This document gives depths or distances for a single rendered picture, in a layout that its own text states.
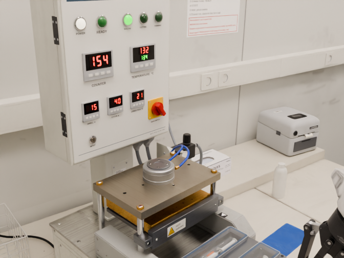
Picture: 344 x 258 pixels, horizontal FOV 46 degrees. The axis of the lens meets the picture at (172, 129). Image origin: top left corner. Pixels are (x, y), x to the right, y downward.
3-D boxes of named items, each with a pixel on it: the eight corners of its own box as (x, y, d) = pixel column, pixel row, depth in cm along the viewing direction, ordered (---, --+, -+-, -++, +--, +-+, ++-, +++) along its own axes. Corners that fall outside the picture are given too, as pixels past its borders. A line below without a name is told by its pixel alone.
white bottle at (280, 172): (286, 198, 162) (290, 166, 156) (274, 199, 161) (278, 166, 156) (281, 192, 166) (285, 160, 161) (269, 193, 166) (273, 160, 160)
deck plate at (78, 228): (49, 225, 113) (48, 222, 113) (143, 184, 136) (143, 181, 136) (162, 319, 83) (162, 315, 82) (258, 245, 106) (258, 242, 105)
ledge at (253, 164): (147, 183, 172) (147, 173, 171) (275, 139, 220) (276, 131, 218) (192, 214, 150) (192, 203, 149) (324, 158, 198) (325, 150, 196)
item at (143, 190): (80, 205, 105) (77, 160, 100) (166, 168, 125) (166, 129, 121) (142, 248, 89) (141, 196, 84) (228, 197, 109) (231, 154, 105)
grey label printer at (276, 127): (254, 141, 205) (256, 109, 199) (282, 134, 215) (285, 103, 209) (289, 159, 186) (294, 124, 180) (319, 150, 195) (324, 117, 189)
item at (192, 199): (106, 211, 102) (104, 177, 99) (168, 182, 117) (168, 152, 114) (151, 241, 91) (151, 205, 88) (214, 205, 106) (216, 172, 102)
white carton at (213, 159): (172, 178, 167) (172, 163, 164) (210, 163, 181) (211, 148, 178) (192, 190, 158) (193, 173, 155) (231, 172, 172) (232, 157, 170)
